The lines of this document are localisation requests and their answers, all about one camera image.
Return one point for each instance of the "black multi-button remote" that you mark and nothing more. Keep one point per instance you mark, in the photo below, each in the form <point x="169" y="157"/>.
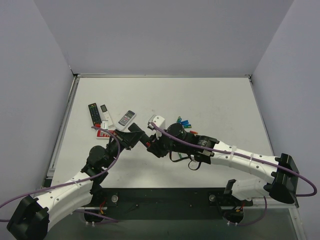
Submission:
<point x="94" y="114"/>

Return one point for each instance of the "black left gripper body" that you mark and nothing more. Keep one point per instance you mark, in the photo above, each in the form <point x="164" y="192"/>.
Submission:
<point x="126" y="139"/>

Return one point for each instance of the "grey and white remote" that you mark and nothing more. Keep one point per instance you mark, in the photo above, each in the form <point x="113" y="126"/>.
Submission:
<point x="127" y="118"/>

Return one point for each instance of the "red and white remote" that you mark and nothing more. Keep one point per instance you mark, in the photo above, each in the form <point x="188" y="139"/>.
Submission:
<point x="101" y="135"/>

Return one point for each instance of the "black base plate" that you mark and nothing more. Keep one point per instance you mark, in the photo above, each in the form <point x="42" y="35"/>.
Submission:
<point x="123" y="204"/>

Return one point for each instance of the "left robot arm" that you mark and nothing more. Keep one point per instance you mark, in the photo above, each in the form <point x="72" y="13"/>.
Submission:
<point x="35" y="216"/>

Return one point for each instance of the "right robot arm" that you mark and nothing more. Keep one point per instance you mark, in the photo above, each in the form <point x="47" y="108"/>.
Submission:
<point x="273" y="176"/>

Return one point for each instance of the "green blue battery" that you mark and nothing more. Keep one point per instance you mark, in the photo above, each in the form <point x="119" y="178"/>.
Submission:
<point x="187" y="126"/>

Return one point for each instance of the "slim white remote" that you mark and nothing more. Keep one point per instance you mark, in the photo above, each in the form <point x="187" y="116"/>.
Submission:
<point x="106" y="115"/>

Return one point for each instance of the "blue battery upper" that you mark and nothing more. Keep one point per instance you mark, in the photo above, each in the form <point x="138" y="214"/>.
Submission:
<point x="185" y="122"/>

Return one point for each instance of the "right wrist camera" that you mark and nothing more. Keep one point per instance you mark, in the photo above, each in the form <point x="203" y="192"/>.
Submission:
<point x="159" y="122"/>

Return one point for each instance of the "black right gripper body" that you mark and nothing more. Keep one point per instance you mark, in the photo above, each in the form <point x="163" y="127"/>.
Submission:
<point x="154" y="146"/>

